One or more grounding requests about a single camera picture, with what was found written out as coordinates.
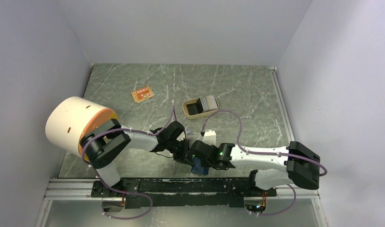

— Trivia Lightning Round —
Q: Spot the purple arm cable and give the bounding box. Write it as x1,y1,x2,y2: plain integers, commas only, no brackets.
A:
81,105,177,192
201,109,328,218

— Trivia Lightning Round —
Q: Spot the large white cylinder roll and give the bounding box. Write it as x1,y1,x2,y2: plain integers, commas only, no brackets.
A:
45,96,119,157

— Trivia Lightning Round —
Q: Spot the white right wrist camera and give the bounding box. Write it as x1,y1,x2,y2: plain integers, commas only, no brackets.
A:
201,130,217,146

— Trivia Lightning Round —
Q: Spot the beige oval card tray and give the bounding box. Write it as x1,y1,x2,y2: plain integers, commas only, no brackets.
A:
182,98,220,120

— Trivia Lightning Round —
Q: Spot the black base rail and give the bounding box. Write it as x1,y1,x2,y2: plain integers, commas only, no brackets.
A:
90,171,276,209

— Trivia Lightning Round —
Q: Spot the stack of cards in tray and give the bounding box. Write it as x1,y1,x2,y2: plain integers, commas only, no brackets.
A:
199,95,218,113

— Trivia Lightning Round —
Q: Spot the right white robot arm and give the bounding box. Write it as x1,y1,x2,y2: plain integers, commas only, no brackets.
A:
190,140,321,196

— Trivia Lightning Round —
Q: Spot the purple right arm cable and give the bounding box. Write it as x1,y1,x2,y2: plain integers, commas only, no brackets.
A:
201,109,328,218

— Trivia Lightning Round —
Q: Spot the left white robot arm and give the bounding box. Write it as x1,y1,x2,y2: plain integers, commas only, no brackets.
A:
79,119,195,197

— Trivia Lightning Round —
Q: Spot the aluminium frame rail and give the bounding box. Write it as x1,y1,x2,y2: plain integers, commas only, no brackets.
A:
35,177,327,227

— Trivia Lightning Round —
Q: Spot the blue leather card holder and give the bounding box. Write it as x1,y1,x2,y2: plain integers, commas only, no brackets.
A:
191,157,209,176

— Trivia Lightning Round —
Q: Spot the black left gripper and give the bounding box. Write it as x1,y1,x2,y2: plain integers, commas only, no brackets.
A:
167,138,195,167

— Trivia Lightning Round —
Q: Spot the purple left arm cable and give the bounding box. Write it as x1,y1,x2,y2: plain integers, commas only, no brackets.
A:
81,105,177,192

